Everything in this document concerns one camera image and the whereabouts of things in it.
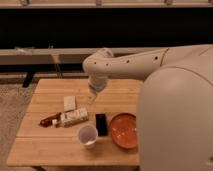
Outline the white paper cup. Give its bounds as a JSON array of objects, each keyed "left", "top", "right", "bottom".
[{"left": 77, "top": 124, "right": 98, "bottom": 149}]

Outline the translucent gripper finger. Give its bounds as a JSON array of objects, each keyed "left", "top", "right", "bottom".
[{"left": 88, "top": 90, "right": 97, "bottom": 104}]

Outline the orange plate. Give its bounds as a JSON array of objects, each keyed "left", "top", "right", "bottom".
[{"left": 109, "top": 113, "right": 137, "bottom": 149}]

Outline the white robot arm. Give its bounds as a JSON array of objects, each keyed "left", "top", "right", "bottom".
[{"left": 83, "top": 44, "right": 213, "bottom": 171}]

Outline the white sponge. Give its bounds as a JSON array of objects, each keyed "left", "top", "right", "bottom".
[{"left": 64, "top": 96, "right": 76, "bottom": 111}]

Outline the black rectangular phone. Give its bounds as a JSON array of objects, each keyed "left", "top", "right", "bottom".
[{"left": 95, "top": 114, "right": 108, "bottom": 136}]

